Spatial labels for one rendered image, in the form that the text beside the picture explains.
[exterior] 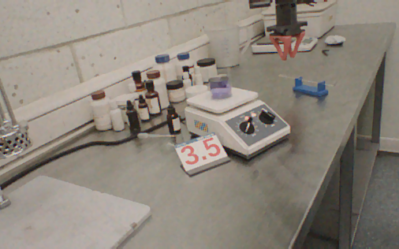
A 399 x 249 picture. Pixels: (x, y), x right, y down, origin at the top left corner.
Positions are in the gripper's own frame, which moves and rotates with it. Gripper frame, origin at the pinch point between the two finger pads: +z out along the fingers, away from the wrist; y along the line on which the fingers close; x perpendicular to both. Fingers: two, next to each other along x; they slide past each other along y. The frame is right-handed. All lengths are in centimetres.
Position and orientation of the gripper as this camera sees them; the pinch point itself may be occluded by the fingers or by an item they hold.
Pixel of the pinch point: (288, 56)
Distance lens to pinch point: 103.5
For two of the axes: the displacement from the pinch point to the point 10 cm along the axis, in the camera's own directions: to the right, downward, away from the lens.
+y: -8.3, 3.2, -4.5
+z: 1.4, 9.1, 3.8
